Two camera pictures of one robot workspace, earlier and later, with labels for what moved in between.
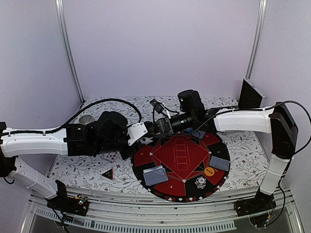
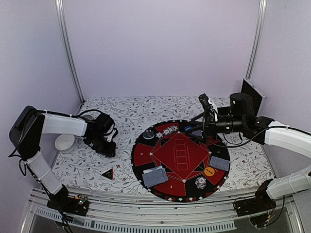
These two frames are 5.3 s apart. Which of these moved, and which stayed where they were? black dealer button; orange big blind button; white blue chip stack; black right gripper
Moved: black dealer button; black right gripper
Stayed: white blue chip stack; orange big blind button
